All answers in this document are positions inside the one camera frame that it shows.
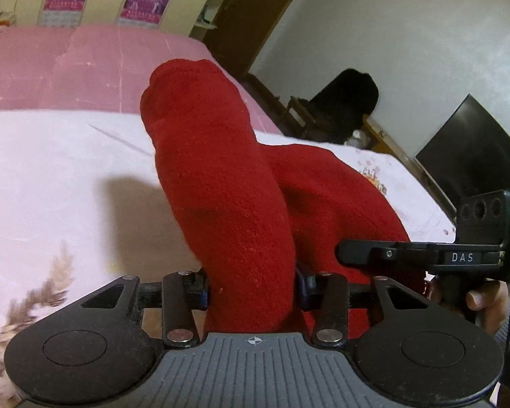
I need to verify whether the pink bedsheet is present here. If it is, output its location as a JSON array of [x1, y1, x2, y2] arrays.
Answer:
[[0, 23, 283, 137]]

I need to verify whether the person's right hand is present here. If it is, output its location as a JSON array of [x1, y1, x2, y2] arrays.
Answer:
[[429, 278, 510, 336]]

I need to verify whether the red sweater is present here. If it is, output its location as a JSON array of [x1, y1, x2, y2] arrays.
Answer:
[[140, 57, 430, 334]]

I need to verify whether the black television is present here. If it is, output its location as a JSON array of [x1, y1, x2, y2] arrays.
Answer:
[[414, 93, 510, 217]]

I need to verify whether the brown wooden door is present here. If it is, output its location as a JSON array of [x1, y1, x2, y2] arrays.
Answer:
[[202, 0, 317, 79]]

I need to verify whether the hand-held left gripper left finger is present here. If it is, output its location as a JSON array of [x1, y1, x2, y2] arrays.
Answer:
[[70, 270, 211, 348]]

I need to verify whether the white floral blanket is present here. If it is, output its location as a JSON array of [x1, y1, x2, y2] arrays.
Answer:
[[0, 110, 457, 408]]

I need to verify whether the black bag on chair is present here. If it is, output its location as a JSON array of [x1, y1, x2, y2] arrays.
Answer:
[[310, 68, 380, 145]]

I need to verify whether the cream open shelf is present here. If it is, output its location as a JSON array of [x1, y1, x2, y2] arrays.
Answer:
[[189, 0, 245, 39]]

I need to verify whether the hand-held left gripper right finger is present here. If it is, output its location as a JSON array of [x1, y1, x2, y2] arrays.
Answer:
[[295, 266, 434, 348]]

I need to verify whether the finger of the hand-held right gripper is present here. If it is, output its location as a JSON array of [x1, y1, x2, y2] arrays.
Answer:
[[337, 239, 430, 273]]

